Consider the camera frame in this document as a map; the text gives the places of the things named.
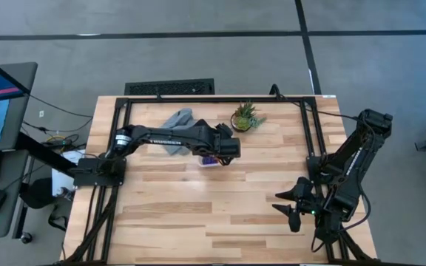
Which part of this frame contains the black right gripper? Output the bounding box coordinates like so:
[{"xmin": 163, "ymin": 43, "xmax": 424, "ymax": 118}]
[{"xmin": 271, "ymin": 177, "xmax": 323, "ymax": 233}]

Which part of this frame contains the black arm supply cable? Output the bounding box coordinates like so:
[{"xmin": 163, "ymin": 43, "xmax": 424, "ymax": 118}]
[{"xmin": 270, "ymin": 83, "xmax": 364, "ymax": 121}]

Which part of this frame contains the black desk support beam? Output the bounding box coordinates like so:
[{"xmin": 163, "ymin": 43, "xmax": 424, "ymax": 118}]
[{"xmin": 15, "ymin": 132, "xmax": 77, "ymax": 177}]

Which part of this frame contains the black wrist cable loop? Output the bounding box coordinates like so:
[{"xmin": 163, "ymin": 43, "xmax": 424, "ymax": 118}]
[{"xmin": 311, "ymin": 191, "xmax": 372, "ymax": 254}]

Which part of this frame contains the black bag with strap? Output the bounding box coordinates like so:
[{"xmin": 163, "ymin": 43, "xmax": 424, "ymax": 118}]
[{"xmin": 20, "ymin": 177, "xmax": 74, "ymax": 232}]

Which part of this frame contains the white paper sheet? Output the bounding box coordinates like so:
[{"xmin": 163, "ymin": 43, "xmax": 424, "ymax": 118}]
[{"xmin": 52, "ymin": 149, "xmax": 87, "ymax": 197}]

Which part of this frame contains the grey cloth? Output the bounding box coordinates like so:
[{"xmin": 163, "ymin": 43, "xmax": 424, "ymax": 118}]
[{"xmin": 160, "ymin": 107, "xmax": 199, "ymax": 156}]

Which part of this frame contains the small potted succulent plant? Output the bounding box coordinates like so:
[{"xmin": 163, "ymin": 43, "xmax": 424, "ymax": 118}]
[{"xmin": 229, "ymin": 101, "xmax": 268, "ymax": 133}]

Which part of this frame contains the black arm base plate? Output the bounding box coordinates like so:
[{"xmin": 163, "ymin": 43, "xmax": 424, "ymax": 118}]
[
  {"xmin": 72, "ymin": 157, "xmax": 127, "ymax": 188},
  {"xmin": 306, "ymin": 154, "xmax": 331, "ymax": 185}
]

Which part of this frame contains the grey keyboard tray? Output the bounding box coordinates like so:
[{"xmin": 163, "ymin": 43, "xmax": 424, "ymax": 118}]
[{"xmin": 0, "ymin": 149, "xmax": 29, "ymax": 241}]

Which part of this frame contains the black floor vent grille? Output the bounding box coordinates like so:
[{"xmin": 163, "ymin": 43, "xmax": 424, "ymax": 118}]
[{"xmin": 124, "ymin": 78, "xmax": 216, "ymax": 96}]

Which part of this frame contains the grey desk top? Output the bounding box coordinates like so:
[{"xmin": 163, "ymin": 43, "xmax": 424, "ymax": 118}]
[{"xmin": 0, "ymin": 61, "xmax": 38, "ymax": 152}]

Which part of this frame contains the black monitor cable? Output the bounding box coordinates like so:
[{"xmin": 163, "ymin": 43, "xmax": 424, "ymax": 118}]
[{"xmin": 27, "ymin": 94, "xmax": 94, "ymax": 119}]

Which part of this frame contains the clear plastic container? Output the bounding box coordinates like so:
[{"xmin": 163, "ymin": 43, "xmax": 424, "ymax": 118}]
[{"xmin": 197, "ymin": 154, "xmax": 233, "ymax": 168}]

